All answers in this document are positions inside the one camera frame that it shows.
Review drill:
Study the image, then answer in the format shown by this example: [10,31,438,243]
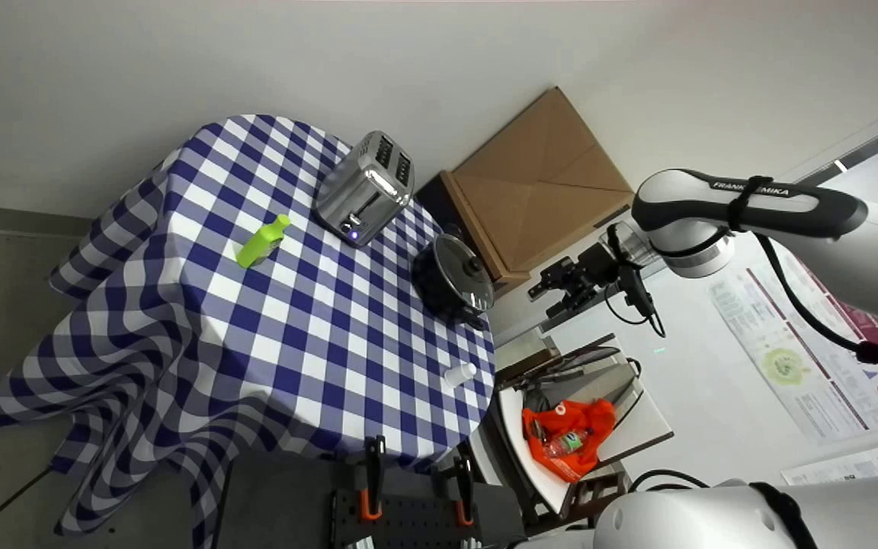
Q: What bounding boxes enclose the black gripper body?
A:
[573,240,652,305]

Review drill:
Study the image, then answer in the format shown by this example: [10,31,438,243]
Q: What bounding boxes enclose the silver metal toaster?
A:
[314,127,416,250]

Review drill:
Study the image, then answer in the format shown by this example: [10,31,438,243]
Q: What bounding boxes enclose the brown cardboard box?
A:
[446,81,638,290]

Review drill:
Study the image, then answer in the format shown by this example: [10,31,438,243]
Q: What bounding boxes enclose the black pot with glass lid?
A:
[409,231,499,329]

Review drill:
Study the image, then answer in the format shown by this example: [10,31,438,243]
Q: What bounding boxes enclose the orange plastic bag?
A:
[518,396,622,486]

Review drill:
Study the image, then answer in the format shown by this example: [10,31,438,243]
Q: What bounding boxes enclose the small white object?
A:
[446,362,480,392]

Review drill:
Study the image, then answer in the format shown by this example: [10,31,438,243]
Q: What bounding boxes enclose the white tray board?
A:
[495,353,675,514]

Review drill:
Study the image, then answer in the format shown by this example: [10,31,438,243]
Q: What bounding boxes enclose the paper poster with green circle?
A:
[704,240,878,445]

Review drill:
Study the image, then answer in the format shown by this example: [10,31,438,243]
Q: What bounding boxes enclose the blue white checkered tablecloth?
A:
[0,109,499,549]

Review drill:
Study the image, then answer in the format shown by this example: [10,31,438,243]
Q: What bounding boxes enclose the white paper sheet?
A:
[779,433,878,489]

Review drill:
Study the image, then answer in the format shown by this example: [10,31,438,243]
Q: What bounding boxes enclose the dark wooden frame pieces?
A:
[497,329,647,392]

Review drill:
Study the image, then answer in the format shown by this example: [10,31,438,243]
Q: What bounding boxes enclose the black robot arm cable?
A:
[724,174,878,365]

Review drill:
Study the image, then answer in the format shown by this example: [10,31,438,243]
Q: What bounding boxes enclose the black clamp with orange handle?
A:
[448,452,480,530]
[357,437,390,526]

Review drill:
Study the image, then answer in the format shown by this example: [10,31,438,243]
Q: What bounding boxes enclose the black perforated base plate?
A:
[327,486,524,549]

